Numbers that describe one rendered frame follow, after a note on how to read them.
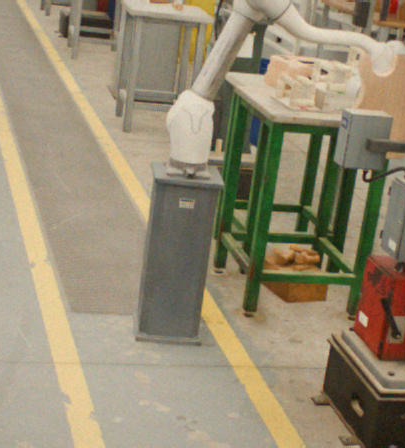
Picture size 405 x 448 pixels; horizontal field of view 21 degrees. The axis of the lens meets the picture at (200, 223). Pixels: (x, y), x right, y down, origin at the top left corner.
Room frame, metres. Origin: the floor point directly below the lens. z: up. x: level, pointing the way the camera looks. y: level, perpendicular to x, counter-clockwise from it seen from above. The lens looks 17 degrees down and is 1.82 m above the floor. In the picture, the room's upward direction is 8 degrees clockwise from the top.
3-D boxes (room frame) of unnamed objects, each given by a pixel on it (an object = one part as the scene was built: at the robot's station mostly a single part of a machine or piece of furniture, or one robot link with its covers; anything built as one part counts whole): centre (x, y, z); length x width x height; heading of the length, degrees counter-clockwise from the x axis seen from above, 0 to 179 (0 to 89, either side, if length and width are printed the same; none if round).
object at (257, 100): (4.97, -0.44, 0.55); 0.62 x 0.58 x 0.76; 16
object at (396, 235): (3.73, -0.71, 0.93); 0.15 x 0.10 x 0.55; 16
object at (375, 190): (4.77, -0.75, 0.45); 0.05 x 0.05 x 0.90; 16
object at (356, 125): (3.85, -0.58, 0.99); 0.24 x 0.21 x 0.26; 16
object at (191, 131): (4.35, 0.08, 0.87); 0.18 x 0.16 x 0.22; 10
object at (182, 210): (4.34, 0.08, 0.35); 0.28 x 0.28 x 0.70; 8
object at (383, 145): (3.86, -0.64, 1.02); 0.19 x 0.04 x 0.04; 106
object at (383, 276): (3.73, -0.70, 0.49); 0.25 x 0.12 x 0.37; 16
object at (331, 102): (4.94, -0.49, 0.98); 0.27 x 0.16 x 0.09; 19
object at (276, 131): (4.64, -0.27, 0.45); 0.05 x 0.05 x 0.90; 16
